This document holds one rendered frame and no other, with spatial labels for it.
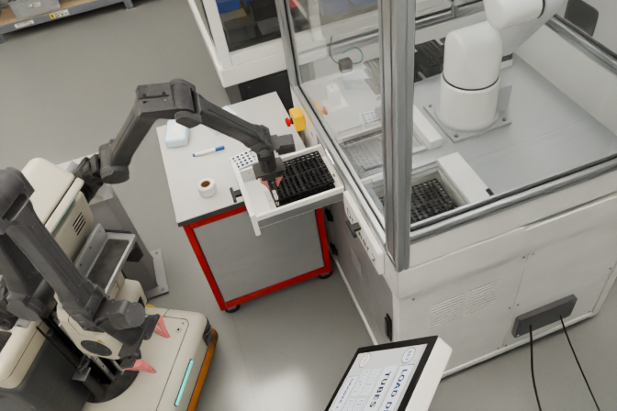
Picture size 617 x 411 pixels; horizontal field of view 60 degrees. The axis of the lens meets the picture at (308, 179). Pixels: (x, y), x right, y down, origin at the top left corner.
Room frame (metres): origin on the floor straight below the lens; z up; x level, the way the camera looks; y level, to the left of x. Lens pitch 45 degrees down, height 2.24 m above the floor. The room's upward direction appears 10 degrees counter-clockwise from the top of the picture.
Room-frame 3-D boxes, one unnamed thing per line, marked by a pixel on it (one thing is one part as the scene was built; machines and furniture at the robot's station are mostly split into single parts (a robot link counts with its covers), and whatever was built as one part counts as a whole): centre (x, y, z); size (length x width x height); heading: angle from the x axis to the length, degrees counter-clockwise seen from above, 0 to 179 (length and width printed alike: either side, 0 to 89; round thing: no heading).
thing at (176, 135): (1.88, 0.54, 0.78); 0.15 x 0.10 x 0.04; 179
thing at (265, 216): (1.37, 0.03, 0.86); 0.40 x 0.26 x 0.06; 102
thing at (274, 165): (1.29, 0.12, 1.05); 0.10 x 0.07 x 0.07; 99
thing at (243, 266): (1.73, 0.30, 0.38); 0.62 x 0.58 x 0.76; 12
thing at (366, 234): (1.08, -0.15, 0.87); 0.29 x 0.02 x 0.11; 12
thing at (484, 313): (1.44, -0.56, 0.40); 1.03 x 0.95 x 0.80; 12
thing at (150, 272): (1.71, 0.98, 0.38); 0.30 x 0.30 x 0.76; 12
